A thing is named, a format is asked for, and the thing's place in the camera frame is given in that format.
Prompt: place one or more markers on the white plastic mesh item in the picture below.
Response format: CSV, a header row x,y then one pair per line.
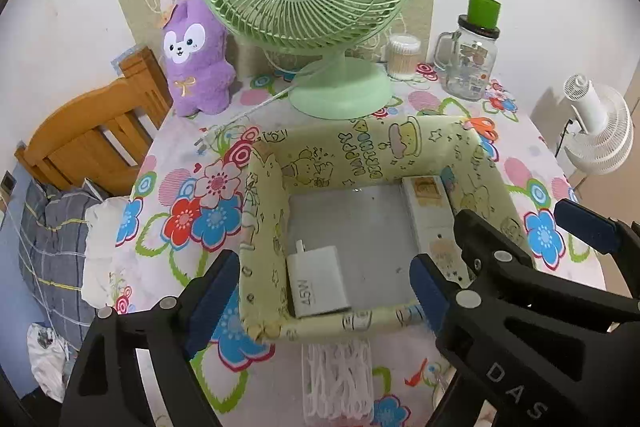
x,y
337,377

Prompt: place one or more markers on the purple plush toy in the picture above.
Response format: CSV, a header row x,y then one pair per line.
x,y
197,67

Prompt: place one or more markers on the floral tablecloth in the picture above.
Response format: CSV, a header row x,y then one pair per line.
x,y
190,187

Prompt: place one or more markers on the grey plaid quilt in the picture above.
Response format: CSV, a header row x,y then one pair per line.
x,y
52,247

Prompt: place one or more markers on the orange scissors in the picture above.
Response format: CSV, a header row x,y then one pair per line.
x,y
482,128

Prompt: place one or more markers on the white power adapter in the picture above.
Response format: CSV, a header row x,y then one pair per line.
x,y
320,279

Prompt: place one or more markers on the white patterned cloth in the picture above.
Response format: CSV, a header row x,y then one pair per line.
x,y
47,357

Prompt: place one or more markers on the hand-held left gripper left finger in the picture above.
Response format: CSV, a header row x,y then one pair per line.
x,y
212,302

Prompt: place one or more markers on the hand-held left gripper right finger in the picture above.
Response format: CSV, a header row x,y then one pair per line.
x,y
427,297

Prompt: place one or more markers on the white rectangular box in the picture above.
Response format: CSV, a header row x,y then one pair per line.
x,y
430,217

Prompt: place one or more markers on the glass jar mug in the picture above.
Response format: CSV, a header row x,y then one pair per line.
x,y
467,67

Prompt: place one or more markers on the white standing fan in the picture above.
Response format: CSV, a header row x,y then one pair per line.
x,y
602,127

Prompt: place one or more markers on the yellow cartoon print fabric box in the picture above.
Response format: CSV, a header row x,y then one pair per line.
x,y
265,227

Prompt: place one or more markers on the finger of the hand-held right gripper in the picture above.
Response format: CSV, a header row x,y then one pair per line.
x,y
585,224
500,287

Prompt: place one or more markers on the wooden chair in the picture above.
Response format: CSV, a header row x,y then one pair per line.
x,y
85,127

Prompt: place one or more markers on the small green cup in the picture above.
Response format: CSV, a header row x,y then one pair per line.
x,y
484,9

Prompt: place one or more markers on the cotton swab container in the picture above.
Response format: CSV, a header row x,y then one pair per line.
x,y
402,57

